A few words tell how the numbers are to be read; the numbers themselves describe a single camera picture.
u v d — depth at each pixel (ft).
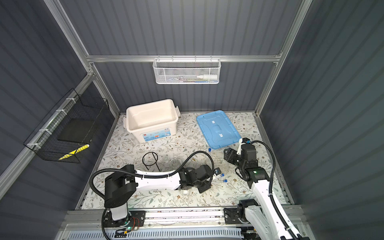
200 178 2.07
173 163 2.81
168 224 2.39
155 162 2.72
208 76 2.99
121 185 1.61
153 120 3.60
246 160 1.93
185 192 2.70
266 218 1.40
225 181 2.77
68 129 2.41
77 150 2.30
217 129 3.62
